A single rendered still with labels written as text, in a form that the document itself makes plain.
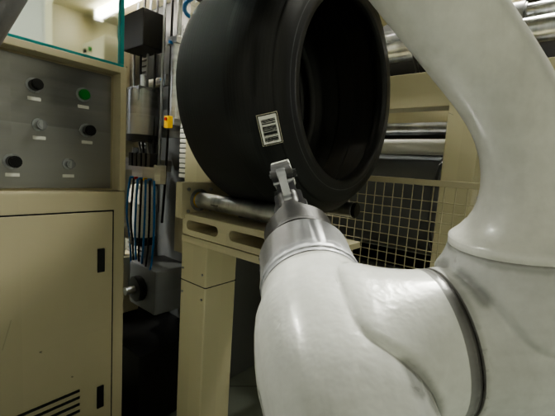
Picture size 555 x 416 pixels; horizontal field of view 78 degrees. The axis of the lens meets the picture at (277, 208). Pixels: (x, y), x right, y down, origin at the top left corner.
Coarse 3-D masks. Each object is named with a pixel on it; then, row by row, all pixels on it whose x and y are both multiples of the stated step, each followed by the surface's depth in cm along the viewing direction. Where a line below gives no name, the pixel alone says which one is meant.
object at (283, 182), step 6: (282, 168) 38; (282, 174) 38; (282, 180) 38; (288, 180) 39; (276, 186) 39; (282, 186) 38; (288, 186) 38; (282, 192) 38; (288, 192) 38; (288, 198) 37
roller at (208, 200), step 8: (200, 192) 95; (200, 200) 93; (208, 200) 91; (216, 200) 89; (224, 200) 87; (232, 200) 86; (240, 200) 84; (248, 200) 83; (208, 208) 92; (216, 208) 89; (224, 208) 87; (232, 208) 85; (240, 208) 83; (248, 208) 81; (256, 208) 80; (264, 208) 78; (272, 208) 77; (248, 216) 82; (256, 216) 80; (264, 216) 78
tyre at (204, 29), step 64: (256, 0) 62; (320, 0) 67; (192, 64) 70; (256, 64) 61; (320, 64) 112; (384, 64) 93; (192, 128) 75; (256, 128) 64; (320, 128) 118; (384, 128) 99; (256, 192) 78; (320, 192) 77
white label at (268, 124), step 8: (272, 112) 63; (264, 120) 63; (272, 120) 64; (264, 128) 64; (272, 128) 64; (280, 128) 64; (264, 136) 65; (272, 136) 65; (280, 136) 65; (264, 144) 65
